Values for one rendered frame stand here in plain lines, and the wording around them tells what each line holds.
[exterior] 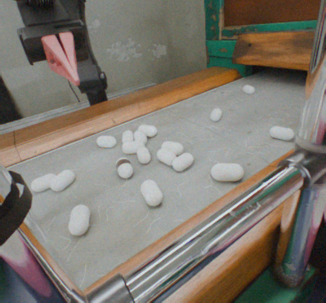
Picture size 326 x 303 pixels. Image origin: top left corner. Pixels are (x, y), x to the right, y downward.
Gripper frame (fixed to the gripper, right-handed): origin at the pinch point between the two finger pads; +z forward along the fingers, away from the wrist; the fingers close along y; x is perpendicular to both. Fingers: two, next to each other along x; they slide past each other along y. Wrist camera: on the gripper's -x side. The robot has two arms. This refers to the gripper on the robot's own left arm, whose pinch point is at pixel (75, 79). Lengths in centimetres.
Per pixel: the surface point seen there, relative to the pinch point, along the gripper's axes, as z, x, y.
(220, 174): 24.6, -7.0, 8.3
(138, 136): 12.3, 2.8, 5.5
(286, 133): 24.5, -6.9, 21.8
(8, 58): -146, 129, -11
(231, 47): -4.4, 8.5, 46.0
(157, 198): 23.3, -5.8, 0.5
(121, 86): -112, 162, 77
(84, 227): 22.0, -4.4, -7.4
